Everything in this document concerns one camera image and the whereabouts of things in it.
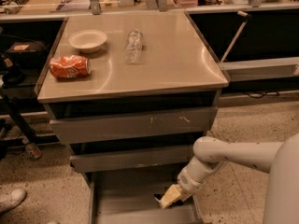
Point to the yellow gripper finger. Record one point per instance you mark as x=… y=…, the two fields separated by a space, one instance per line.
x=173 y=194

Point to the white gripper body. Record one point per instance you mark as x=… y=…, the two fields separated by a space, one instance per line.
x=189 y=180

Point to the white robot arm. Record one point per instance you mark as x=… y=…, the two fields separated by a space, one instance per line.
x=279 y=159

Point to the grey middle drawer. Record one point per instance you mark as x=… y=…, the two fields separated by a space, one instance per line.
x=137 y=158

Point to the grey drawer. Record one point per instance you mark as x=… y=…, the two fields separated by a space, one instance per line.
x=134 y=125
x=127 y=197
x=137 y=158

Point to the grey bottom drawer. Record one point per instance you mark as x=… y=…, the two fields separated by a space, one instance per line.
x=127 y=197

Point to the grey top drawer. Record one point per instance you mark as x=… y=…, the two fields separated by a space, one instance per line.
x=134 y=125

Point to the grey drawer cabinet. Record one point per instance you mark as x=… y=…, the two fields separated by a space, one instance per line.
x=175 y=71

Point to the clear plastic water bottle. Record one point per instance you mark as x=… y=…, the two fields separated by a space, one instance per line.
x=134 y=46

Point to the bottle on floor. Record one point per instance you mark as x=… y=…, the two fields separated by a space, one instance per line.
x=32 y=149

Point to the crushed orange soda can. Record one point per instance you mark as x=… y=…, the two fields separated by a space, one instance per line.
x=70 y=66

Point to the white shoe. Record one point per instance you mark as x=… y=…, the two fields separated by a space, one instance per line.
x=11 y=200

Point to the white paper bowl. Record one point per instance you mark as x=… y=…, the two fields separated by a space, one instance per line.
x=87 y=41

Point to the black tripod stand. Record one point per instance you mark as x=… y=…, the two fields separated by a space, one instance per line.
x=13 y=77

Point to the black bag with label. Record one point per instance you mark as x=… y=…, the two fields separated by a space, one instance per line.
x=29 y=54

